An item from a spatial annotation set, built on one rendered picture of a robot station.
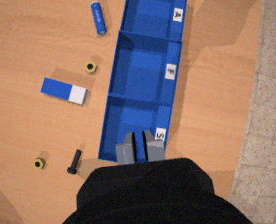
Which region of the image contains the blue and white eraser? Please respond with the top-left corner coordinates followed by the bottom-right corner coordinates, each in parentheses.
top-left (40, 77), bottom-right (88, 104)

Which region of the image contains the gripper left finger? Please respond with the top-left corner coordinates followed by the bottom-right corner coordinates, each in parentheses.
top-left (115, 132), bottom-right (137, 165)

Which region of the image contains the blue aa battery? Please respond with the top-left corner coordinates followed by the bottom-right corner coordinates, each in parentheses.
top-left (91, 1), bottom-right (107, 34)

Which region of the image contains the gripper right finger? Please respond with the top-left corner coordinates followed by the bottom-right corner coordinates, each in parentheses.
top-left (142, 130), bottom-right (165, 162)

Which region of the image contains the brass hex nut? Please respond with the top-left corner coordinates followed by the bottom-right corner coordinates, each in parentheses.
top-left (32, 158), bottom-right (46, 169)
top-left (84, 61), bottom-right (97, 74)

